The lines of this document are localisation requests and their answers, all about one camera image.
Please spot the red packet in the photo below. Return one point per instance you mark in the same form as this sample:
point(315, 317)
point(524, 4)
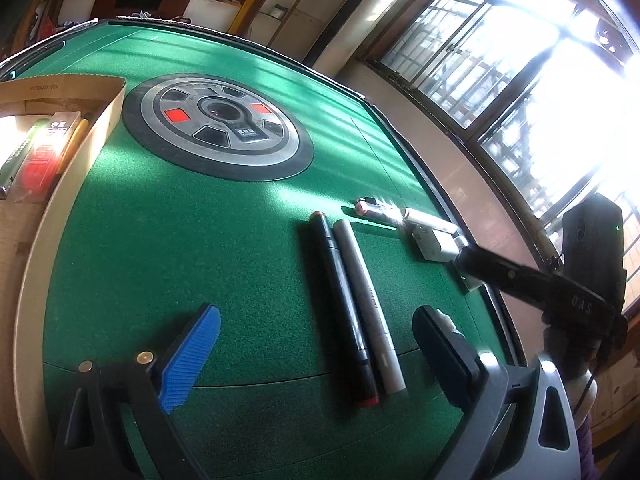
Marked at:
point(42, 155)

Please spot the small red-tipped pen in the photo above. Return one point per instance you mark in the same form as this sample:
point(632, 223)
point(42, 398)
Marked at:
point(372, 208)

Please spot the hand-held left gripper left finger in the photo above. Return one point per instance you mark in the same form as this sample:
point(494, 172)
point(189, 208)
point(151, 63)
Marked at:
point(192, 355)

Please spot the person's right forearm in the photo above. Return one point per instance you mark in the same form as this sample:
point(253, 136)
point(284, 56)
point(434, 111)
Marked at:
point(585, 445)

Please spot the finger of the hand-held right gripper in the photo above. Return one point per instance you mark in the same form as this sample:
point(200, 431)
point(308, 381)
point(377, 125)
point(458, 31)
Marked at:
point(500, 272)

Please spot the black marker red ends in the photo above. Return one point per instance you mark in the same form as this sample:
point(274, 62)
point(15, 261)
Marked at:
point(340, 290)

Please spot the standing air conditioner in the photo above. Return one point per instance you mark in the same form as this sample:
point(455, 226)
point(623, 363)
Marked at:
point(360, 20)

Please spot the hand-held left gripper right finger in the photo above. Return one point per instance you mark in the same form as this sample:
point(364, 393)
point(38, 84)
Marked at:
point(440, 355)

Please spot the green pen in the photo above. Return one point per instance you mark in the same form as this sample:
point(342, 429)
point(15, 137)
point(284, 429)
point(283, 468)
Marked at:
point(20, 152)

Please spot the orange black marker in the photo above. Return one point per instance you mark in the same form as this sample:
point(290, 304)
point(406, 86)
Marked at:
point(75, 137)

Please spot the red bag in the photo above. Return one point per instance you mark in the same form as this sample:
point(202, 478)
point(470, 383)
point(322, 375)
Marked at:
point(46, 27)

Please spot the barred window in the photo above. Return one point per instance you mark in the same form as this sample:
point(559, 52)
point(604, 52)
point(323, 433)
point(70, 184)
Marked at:
point(500, 60)

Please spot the grey marker white cap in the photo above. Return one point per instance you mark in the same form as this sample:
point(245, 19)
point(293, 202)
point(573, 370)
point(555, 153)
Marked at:
point(365, 290)

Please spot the round table control panel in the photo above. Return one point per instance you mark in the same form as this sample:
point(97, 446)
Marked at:
point(215, 130)

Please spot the cardboard box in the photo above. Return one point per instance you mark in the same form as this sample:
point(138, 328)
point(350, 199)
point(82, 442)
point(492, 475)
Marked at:
point(95, 130)

